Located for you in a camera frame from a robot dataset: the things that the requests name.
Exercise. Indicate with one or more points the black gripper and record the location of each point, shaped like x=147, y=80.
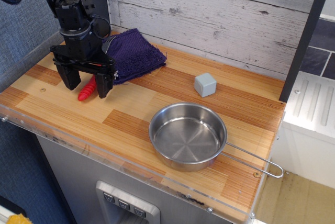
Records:
x=83, y=53

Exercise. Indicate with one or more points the fork with red handle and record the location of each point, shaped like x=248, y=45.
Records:
x=90, y=87

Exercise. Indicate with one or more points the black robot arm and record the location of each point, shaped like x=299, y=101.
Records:
x=75, y=17

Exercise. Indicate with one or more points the purple folded cloth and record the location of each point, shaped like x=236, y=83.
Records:
x=134, y=56

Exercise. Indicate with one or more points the clear acrylic edge guard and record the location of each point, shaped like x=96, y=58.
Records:
x=228, y=188

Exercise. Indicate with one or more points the grey toy fridge cabinet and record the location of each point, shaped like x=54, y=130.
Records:
x=79, y=176

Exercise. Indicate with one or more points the stainless steel pan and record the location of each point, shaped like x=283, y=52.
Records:
x=190, y=137

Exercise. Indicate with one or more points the grey cube block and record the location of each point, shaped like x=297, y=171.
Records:
x=205, y=84

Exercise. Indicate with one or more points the silver dispenser button panel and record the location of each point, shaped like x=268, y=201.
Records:
x=119, y=206

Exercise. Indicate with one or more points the yellow object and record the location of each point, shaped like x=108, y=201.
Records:
x=18, y=219

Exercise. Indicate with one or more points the white toy sink unit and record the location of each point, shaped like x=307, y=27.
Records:
x=305, y=139

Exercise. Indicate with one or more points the dark right post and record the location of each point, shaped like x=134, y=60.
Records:
x=310, y=25

